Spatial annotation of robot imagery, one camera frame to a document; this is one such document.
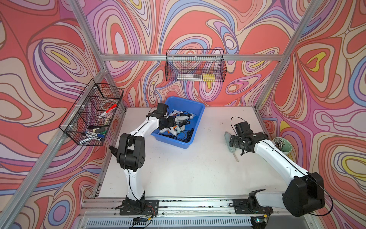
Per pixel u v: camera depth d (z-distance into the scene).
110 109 0.77
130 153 0.53
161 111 0.77
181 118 1.08
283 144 0.77
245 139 0.60
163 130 1.01
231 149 0.91
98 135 0.68
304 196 0.39
